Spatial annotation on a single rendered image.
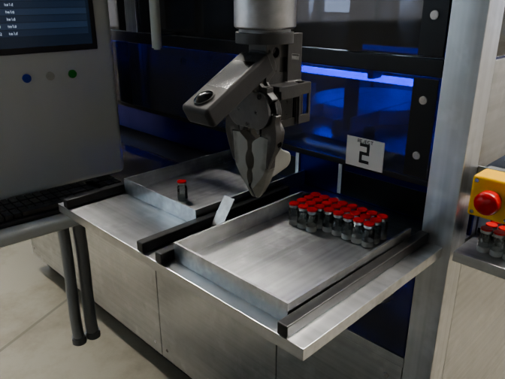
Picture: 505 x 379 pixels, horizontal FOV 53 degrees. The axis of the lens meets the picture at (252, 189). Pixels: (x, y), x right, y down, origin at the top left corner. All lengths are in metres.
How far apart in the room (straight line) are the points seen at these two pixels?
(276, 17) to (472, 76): 0.40
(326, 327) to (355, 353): 0.50
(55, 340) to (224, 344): 0.90
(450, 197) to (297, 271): 0.30
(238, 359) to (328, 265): 0.75
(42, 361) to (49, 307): 0.37
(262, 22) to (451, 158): 0.46
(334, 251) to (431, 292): 0.22
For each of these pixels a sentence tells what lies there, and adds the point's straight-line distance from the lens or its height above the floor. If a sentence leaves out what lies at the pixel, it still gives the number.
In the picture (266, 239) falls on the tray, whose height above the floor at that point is 0.88.
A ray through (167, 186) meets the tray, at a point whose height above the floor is 0.88.
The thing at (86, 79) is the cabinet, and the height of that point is 1.09.
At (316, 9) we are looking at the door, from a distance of 1.07.
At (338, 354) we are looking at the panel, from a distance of 1.27.
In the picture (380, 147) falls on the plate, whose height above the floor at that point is 1.04.
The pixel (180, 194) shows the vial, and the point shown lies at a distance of 1.13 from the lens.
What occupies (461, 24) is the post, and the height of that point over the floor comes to 1.27.
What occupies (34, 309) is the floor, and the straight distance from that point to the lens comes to 2.51.
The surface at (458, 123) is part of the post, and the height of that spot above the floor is 1.11.
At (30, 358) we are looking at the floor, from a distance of 2.23.
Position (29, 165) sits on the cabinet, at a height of 0.88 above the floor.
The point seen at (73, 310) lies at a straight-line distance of 1.83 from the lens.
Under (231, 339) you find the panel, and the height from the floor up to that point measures 0.36.
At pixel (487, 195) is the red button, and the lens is 0.89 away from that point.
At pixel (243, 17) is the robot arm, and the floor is 1.29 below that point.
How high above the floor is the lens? 1.31
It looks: 21 degrees down
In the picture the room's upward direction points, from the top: straight up
